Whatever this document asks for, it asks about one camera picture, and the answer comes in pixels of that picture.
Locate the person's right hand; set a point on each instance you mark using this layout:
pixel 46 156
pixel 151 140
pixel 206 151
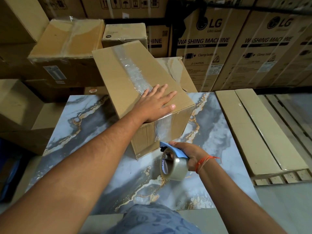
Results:
pixel 192 155

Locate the person's left hand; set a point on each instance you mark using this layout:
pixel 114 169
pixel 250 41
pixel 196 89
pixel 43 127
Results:
pixel 152 107

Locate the person's right fingers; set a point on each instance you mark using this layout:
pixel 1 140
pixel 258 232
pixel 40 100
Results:
pixel 176 144

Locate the person's left little finger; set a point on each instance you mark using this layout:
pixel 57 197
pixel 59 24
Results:
pixel 146 93

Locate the person's left thumb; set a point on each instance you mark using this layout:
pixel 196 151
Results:
pixel 170 107

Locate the person's left middle finger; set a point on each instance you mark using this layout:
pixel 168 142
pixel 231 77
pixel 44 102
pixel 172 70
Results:
pixel 162 90

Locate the blue tape dispenser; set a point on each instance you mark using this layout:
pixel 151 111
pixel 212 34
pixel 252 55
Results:
pixel 176 152

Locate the taped brown cardboard box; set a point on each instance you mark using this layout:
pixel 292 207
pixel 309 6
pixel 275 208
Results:
pixel 121 75

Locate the person's left forearm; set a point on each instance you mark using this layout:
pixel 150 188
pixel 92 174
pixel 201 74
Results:
pixel 80 165

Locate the person's right forearm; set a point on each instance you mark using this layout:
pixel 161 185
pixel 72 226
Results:
pixel 234 199

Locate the open-flap cardboard box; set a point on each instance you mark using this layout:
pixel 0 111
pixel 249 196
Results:
pixel 181 75

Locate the clear packing tape roll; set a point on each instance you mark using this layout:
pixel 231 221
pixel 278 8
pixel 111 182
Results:
pixel 176 169

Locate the large printed appliance carton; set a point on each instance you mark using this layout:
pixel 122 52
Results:
pixel 209 46
pixel 273 51

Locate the small brown cardboard box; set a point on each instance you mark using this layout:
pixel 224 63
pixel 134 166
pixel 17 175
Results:
pixel 124 32

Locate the long flat cardboard box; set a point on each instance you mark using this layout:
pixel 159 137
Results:
pixel 243 134
pixel 270 126

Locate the blue-grey patterned shirt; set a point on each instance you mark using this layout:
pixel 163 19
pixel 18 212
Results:
pixel 151 220

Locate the dark carton with white label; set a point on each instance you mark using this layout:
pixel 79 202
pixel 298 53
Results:
pixel 61 73

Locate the carton with handling symbols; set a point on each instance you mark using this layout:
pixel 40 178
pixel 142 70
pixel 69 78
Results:
pixel 129 6

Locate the worn taped cardboard box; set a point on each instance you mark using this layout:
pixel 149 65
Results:
pixel 65 38

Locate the black metal bar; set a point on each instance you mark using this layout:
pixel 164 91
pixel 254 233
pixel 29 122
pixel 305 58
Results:
pixel 243 8

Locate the plain brown cardboard box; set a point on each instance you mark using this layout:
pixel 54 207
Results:
pixel 36 136
pixel 17 102

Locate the wooden pallet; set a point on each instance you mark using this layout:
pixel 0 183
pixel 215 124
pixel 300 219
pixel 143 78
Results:
pixel 292 114

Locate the tall plain cardboard box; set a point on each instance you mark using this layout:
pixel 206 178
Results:
pixel 17 17

